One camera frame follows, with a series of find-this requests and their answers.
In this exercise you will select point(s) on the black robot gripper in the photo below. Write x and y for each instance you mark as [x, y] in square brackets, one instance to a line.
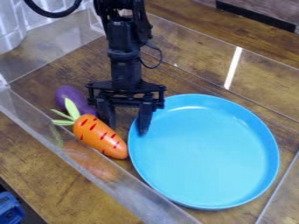
[126, 91]

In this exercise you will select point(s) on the orange toy carrot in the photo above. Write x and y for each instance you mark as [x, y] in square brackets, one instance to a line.
[92, 131]

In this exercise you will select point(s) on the purple toy eggplant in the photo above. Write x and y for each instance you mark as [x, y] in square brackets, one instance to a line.
[69, 91]

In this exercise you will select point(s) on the blue plastic plate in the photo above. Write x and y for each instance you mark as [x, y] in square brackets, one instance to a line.
[209, 154]

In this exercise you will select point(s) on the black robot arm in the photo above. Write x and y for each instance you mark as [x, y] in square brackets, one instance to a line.
[126, 25]

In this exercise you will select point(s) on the white patterned curtain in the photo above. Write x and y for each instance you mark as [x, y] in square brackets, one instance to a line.
[21, 21]

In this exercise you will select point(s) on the blue object at corner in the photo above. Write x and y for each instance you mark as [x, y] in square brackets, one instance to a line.
[11, 209]

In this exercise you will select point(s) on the clear acrylic enclosure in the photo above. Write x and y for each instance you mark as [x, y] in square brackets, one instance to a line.
[218, 54]

